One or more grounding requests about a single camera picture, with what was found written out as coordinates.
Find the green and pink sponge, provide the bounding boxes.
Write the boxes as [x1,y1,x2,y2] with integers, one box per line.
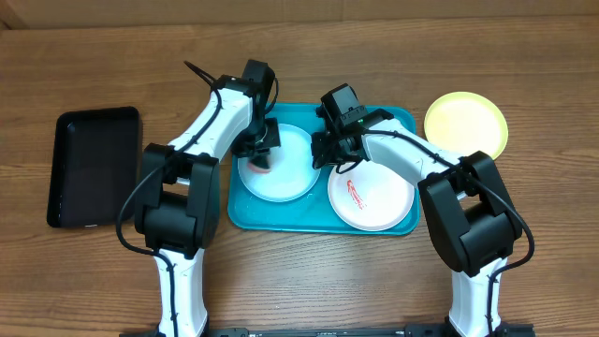
[247,156,271,174]

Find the light blue plate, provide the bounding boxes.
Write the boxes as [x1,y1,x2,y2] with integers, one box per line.
[238,124,320,202]

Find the white plate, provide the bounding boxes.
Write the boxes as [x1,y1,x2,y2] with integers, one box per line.
[327,161,418,236]

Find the yellow green plate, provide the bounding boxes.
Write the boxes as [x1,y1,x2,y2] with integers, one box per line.
[424,92,509,159]

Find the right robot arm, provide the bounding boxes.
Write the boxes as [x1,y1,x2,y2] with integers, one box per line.
[312,83,534,336]

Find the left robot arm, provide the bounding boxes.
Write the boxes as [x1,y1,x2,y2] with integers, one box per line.
[130,60,281,336]

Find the teal plastic serving tray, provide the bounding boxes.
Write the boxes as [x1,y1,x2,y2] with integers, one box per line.
[227,103,420,236]

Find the black rectangular plastic bin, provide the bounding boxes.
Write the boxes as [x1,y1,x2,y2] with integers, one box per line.
[47,107,142,228]

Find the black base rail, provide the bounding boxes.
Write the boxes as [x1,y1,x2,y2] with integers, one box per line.
[119,323,536,337]

